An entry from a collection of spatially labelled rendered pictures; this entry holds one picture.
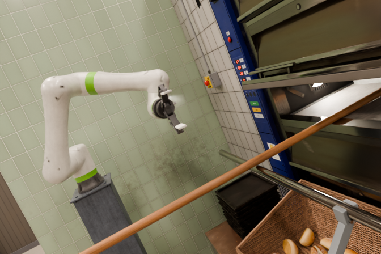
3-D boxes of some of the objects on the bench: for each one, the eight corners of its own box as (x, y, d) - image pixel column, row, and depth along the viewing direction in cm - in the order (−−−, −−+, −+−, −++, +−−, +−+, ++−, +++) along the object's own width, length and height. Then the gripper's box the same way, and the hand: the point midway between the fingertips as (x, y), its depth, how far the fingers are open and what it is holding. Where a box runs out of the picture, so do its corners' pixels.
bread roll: (342, 259, 114) (333, 252, 112) (324, 248, 123) (315, 241, 122) (348, 249, 115) (339, 241, 113) (330, 238, 124) (321, 231, 123)
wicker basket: (317, 221, 142) (300, 177, 138) (447, 292, 88) (426, 221, 84) (244, 274, 128) (223, 225, 124) (345, 394, 74) (315, 316, 70)
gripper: (160, 77, 112) (171, 72, 91) (183, 130, 116) (198, 136, 95) (144, 84, 110) (151, 80, 90) (168, 138, 114) (180, 145, 93)
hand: (174, 109), depth 93 cm, fingers open, 13 cm apart
